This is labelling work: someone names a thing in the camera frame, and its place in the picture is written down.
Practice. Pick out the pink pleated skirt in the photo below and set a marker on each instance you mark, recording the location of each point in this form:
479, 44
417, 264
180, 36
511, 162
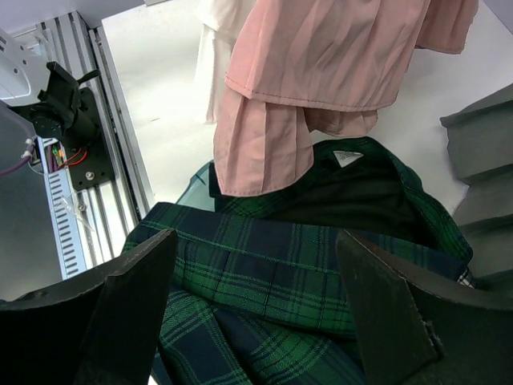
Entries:
327, 66

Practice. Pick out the navy white plaid skirt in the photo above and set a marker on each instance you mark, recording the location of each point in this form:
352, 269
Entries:
466, 278

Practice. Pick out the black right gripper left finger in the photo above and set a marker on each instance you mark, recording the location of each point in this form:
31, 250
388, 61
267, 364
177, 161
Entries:
99, 327

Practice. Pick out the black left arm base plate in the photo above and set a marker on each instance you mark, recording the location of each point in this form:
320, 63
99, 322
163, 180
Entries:
81, 150

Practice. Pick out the white slotted cable duct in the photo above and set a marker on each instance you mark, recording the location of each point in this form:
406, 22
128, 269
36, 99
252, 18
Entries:
65, 224

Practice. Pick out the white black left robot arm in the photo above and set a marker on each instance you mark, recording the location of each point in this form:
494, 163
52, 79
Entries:
47, 95

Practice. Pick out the teal plastic basin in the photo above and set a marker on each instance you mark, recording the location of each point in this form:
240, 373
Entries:
201, 186

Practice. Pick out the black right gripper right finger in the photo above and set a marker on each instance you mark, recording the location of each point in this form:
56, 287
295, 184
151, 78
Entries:
416, 327

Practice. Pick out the aluminium frame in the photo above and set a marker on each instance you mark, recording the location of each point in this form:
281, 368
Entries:
109, 212

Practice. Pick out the green navy plaid skirt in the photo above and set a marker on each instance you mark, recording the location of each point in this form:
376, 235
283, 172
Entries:
256, 294

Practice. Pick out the grey pleated skirt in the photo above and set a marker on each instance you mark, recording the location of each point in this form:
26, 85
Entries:
480, 151

